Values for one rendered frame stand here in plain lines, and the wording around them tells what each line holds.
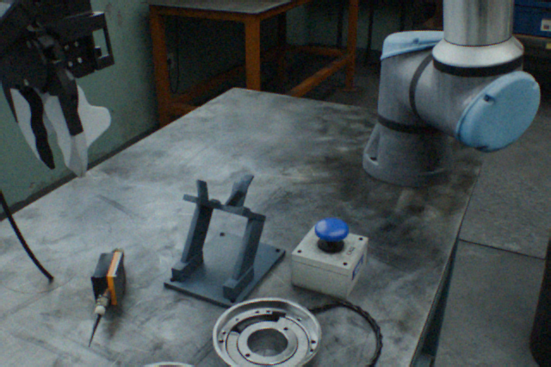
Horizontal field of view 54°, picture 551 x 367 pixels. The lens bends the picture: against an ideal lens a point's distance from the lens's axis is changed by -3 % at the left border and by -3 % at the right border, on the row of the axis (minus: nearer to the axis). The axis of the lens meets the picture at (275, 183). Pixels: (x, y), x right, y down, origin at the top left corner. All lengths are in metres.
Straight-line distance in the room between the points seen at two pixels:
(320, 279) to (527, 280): 1.58
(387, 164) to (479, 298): 1.19
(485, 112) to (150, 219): 0.48
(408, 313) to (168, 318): 0.27
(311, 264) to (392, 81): 0.35
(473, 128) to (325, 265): 0.26
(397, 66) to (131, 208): 0.45
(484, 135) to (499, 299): 1.34
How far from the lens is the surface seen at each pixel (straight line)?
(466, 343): 1.83
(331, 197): 0.85
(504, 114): 0.75
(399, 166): 0.89
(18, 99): 0.59
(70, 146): 0.55
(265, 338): 0.58
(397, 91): 0.86
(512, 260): 2.25
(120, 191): 0.90
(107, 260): 0.66
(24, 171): 2.44
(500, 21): 0.74
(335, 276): 0.63
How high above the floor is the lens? 1.21
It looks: 28 degrees down
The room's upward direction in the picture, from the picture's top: straight up
